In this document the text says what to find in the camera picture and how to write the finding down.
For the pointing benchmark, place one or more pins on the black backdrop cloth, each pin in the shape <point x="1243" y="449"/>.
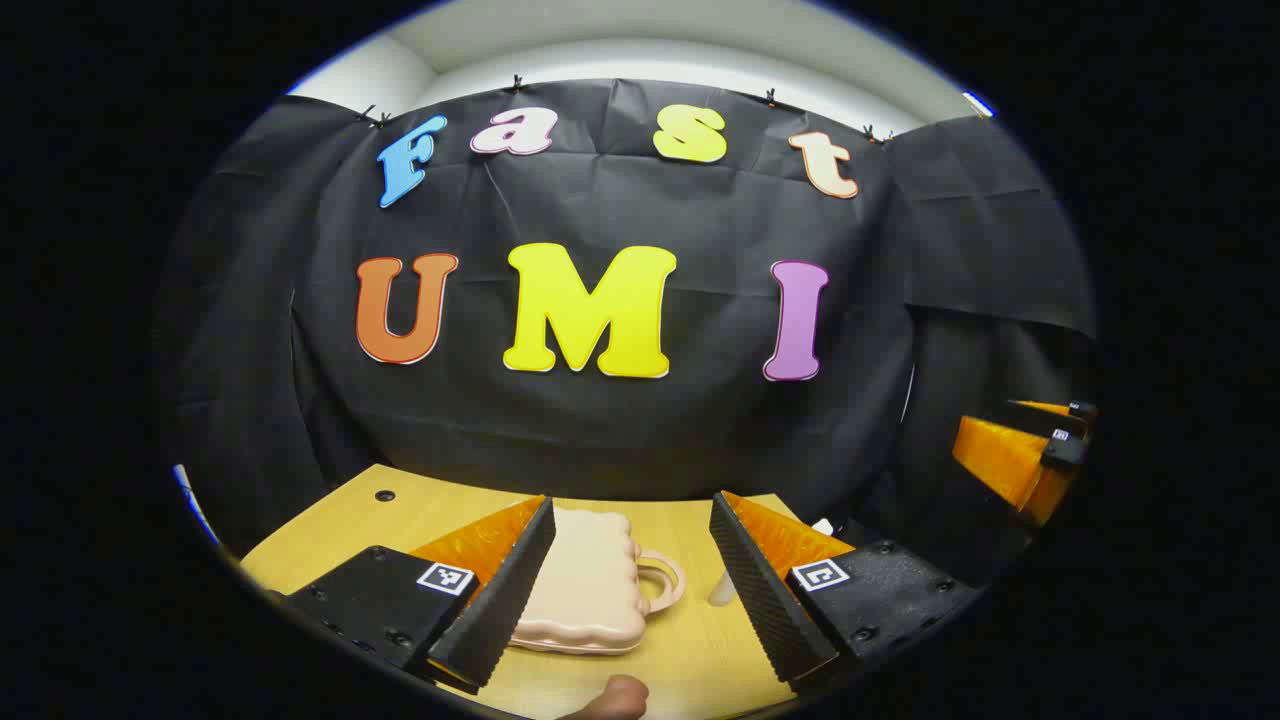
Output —
<point x="650" y="430"/>

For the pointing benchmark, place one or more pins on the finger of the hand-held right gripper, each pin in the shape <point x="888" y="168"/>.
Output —
<point x="1055" y="408"/>
<point x="1000" y="460"/>

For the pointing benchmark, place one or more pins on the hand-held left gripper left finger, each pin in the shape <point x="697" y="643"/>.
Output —
<point x="505" y="600"/>

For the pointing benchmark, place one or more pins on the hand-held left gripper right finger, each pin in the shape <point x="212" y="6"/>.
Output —
<point x="765" y="600"/>

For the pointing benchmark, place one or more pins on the pink suitcase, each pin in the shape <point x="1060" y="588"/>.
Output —
<point x="590" y="570"/>

